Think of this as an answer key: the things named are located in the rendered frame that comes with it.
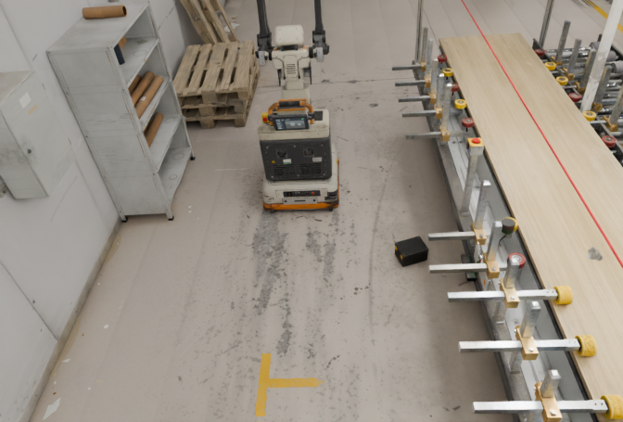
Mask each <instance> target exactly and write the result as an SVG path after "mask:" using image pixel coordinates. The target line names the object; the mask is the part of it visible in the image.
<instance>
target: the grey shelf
mask: <svg viewBox="0 0 623 422"><path fill-rule="evenodd" d="M119 5H125V7H126V9H127V16H126V17H115V18H102V19H85V18H84V17H83V16H82V17H81V18H80V19H79V20H78V21H77V22H76V23H75V24H74V25H73V26H72V27H71V28H70V29H68V30H67V31H66V32H65V33H64V34H63V35H62V36H61V37H60V38H59V39H58V40H57V41H56V42H55V43H54V44H53V45H52V46H50V47H49V48H48V49H47V50H46V54H47V55H48V57H49V59H50V62H51V64H52V66H53V68H54V70H55V73H56V75H57V77H58V79H59V82H60V84H61V86H62V88H63V91H64V93H65V95H66V97H67V99H68V101H69V103H70V106H71V108H72V111H73V113H74V115H75V117H76V120H77V122H78V123H79V125H80V127H81V130H82V132H83V135H84V137H85V140H86V142H87V144H88V146H89V148H90V150H91V152H92V154H93V156H94V159H95V162H96V164H97V166H98V169H99V171H100V172H101V174H102V177H103V179H104V181H105V183H106V185H107V188H108V191H109V193H110V195H111V197H112V199H113V201H114V203H115V206H116V208H117V210H118V212H119V214H120V217H121V221H122V222H123V223H127V221H128V218H125V216H124V215H137V214H159V213H165V212H166V214H167V217H168V220H169V221H173V218H174V216H173V215H172V210H171V204H172V200H173V195H174V192H175V190H176V188H177V187H178V185H179V184H180V181H181V179H182V176H183V173H184V169H185V166H186V164H187V162H188V159H189V157H190V156H191V158H190V160H195V158H196V157H195V156H194V152H193V149H192V147H191V143H190V140H189V136H188V133H187V130H186V127H185V123H184V117H183V114H182V111H181V108H180V105H179V101H178V98H177V95H176V92H175V88H174V85H173V81H172V76H171V73H170V69H169V66H168V63H167V59H166V57H165V53H164V50H163V46H162V43H161V40H160V37H159V31H158V27H157V24H156V21H155V18H154V15H153V11H152V8H151V5H150V2H149V0H139V1H126V2H114V3H102V4H95V5H94V6H93V7H95V6H119ZM146 8H147V9H146ZM147 11H148V13H147ZM150 13H151V14H150ZM148 14H149V16H148ZM151 16H152V17H151ZM150 21H151V22H150ZM151 23H152V25H151ZM153 23H154V24H153ZM152 27H153V29H152ZM155 28H156V29H155ZM153 30H154V31H153ZM154 33H155V34H154ZM123 36H124V37H125V38H126V41H127V42H126V44H125V45H124V47H123V48H122V49H121V52H122V55H123V58H124V61H125V63H124V64H122V65H120V64H119V62H118V60H117V57H116V54H115V51H114V49H113V48H114V47H115V45H116V44H117V43H118V42H119V40H120V39H121V38H122V37H123ZM158 46H159V47H158ZM106 51H107V52H106ZM161 51H162V52H161ZM159 52H160V53H159ZM107 53H108V54H107ZM160 55H161V56H160ZM109 61H110V62H109ZM162 61H163V63H162ZM163 64H164V66H163ZM165 64H166V65H165ZM164 68H165V70H164ZM148 71H151V72H153V73H154V74H155V76H156V75H159V76H161V77H162V78H163V83H162V84H161V86H160V88H159V90H158V91H157V93H156V94H155V95H154V97H153V98H152V100H151V101H150V103H149V105H148V106H147V108H146V110H145V112H144V113H143V115H142V116H141V118H140V120H139V119H138V116H137V114H136V111H135V108H134V103H133V101H132V99H131V96H130V93H129V90H128V88H129V86H130V84H131V83H132V81H133V80H134V78H135V76H136V75H137V74H138V75H140V76H141V77H142V78H143V77H144V75H145V74H146V72H148ZM165 71H166V72H165ZM166 74H167V75H166ZM169 84H170V85H169ZM170 87H171V88H170ZM172 89H173V90H172ZM123 92H124V93H123ZM122 96H123V97H122ZM172 96H173V97H172ZM123 99H124V100H123ZM126 99H127V100H126ZM175 99H176V100H175ZM124 101H125V102H124ZM176 101H177V102H176ZM127 102H128V103H127ZM174 102H175V104H174ZM125 103H126V105H125ZM175 105H176V107H175ZM177 105H178V106H177ZM126 106H127V108H126ZM176 109H177V110H176ZM179 110H180V111H179ZM128 111H129V112H128ZM177 111H178V113H177ZM129 113H130V115H129ZM156 113H161V114H162V115H163V119H162V121H161V124H160V126H159V128H158V131H157V133H156V135H155V137H154V139H153V142H152V144H151V146H150V147H148V144H147V141H146V138H145V135H144V130H145V129H146V126H147V124H148V122H149V120H150V119H151V121H152V120H153V118H154V116H155V114H156ZM132 114H133V115H132ZM130 116H131V118H130ZM180 121H181V122H180ZM181 124H182V126H181ZM182 127H183V129H182ZM137 136H138V137H137ZM140 137H141V138H140ZM184 137H185V138H184ZM138 138H139V140H138ZM185 140H186V141H185ZM139 141H140V143H139ZM142 142H143V143H142ZM186 143H187V144H186ZM188 143H189V144H188ZM142 149H143V150H142ZM143 151H144V153H143ZM191 153H192V154H191ZM144 154H145V155H144ZM145 156H146V157H145ZM103 167H104V169H103Z"/></svg>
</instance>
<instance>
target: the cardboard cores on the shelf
mask: <svg viewBox="0 0 623 422"><path fill-rule="evenodd" d="M126 42H127V41H126V38H125V37H124V36H123V37H122V38H121V39H120V40H119V46H120V48H121V49H122V48H123V47H124V45H125V44H126ZM162 83H163V78H162V77H161V76H159V75H156V76H155V74H154V73H153V72H151V71H148V72H146V74H145V75H144V77H143V78H142V77H141V76H140V75H138V74H137V75H136V76H135V78H134V79H133V81H132V83H131V84H130V86H129V88H128V90H129V93H130V96H131V99H132V101H133V105H134V108H135V111H136V114H137V116H138V119H139V120H140V118H141V116H142V115H143V113H144V112H145V110H146V108H147V106H148V105H149V103H150V101H151V100H152V98H153V97H154V95H155V94H156V93H157V91H158V90H159V88H160V86H161V84H162ZM162 119H163V115H162V114H161V113H156V114H155V116H154V118H153V120H152V121H151V119H150V120H149V122H148V124H147V126H146V129H145V130H144V135H145V138H146V141H147V144H148V147H150V146H151V144H152V142H153V139H154V137H155V135H156V133H157V131H158V128H159V126H160V124H161V121H162Z"/></svg>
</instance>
